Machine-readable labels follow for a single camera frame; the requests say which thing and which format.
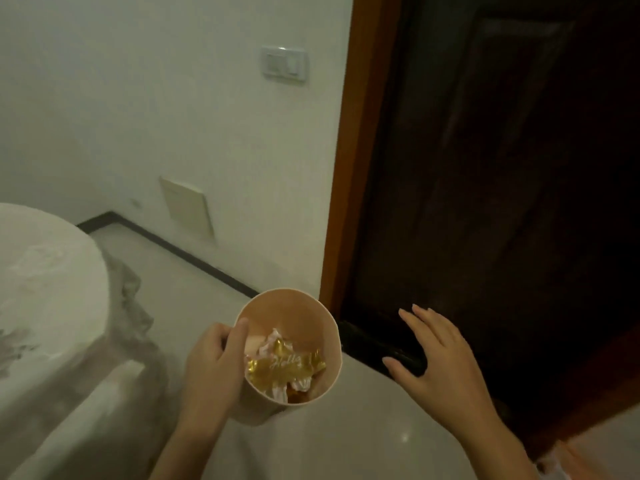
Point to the cream wall panel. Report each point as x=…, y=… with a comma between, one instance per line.
x=187, y=207

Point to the table with cream floral cloth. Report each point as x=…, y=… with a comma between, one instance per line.
x=45, y=274

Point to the orange wooden door frame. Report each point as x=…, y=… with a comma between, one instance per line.
x=360, y=144

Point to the pink plastic bin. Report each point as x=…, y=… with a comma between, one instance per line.
x=295, y=314

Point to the person's right hand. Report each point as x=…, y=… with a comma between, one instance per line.
x=450, y=379

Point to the dark wooden door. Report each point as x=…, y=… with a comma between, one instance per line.
x=500, y=169

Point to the person's left forearm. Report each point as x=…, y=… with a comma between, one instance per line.
x=185, y=454

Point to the white light switch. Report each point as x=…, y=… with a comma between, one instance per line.
x=284, y=64

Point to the gold candy wrapper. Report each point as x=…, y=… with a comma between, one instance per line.
x=280, y=367
x=276, y=339

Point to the person's left hand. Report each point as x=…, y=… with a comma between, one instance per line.
x=212, y=374

